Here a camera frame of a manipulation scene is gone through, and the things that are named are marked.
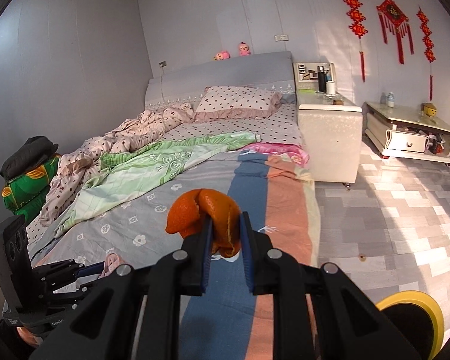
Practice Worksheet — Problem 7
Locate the white television cabinet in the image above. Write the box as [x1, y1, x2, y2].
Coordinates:
[364, 101, 450, 167]

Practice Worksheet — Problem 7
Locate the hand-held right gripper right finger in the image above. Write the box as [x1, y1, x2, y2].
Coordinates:
[240, 212, 422, 360]

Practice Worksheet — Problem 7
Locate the person's left forearm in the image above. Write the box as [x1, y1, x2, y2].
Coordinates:
[0, 311, 38, 360]

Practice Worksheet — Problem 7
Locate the white dotted fitted sheet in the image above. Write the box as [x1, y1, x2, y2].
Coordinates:
[161, 103, 304, 147]

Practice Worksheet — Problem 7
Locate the yellow trash bin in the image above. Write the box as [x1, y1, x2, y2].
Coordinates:
[375, 290, 445, 360]

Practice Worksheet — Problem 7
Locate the white bedside cabinet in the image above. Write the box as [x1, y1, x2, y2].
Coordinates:
[293, 62, 364, 186]

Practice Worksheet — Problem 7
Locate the green folded blanket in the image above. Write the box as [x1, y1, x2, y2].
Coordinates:
[1, 154, 62, 226]

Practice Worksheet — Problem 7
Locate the grey bed headboard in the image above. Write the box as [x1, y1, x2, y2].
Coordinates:
[144, 50, 298, 111]

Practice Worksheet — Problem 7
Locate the grey blue pink bed sheet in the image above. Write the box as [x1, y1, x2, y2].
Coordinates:
[26, 150, 321, 360]

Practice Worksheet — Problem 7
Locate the green patterned quilt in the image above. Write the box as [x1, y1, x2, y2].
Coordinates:
[54, 131, 263, 237]

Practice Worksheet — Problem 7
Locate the red knot string decoration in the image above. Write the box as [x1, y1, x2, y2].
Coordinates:
[340, 0, 369, 83]
[416, 7, 436, 102]

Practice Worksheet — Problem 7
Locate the orange peel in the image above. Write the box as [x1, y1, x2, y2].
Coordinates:
[165, 188, 242, 259]

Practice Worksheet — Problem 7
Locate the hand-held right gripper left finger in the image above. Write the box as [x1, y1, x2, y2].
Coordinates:
[28, 217, 214, 360]

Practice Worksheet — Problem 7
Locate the red diamond knot decoration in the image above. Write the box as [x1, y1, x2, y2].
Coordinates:
[376, 0, 415, 64]

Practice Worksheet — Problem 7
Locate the black folded cloth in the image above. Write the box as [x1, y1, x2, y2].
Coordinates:
[0, 136, 59, 181]

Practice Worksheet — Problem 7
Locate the pink dotted duvet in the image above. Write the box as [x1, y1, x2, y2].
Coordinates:
[39, 107, 196, 222]

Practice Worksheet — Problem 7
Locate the pink blanket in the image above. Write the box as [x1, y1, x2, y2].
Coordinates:
[244, 142, 311, 169]

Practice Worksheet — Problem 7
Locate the dotted ruffled pillow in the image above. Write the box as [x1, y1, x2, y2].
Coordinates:
[193, 85, 283, 121]

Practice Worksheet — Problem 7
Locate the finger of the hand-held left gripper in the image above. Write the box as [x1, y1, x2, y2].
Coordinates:
[34, 259, 106, 283]
[41, 274, 100, 301]

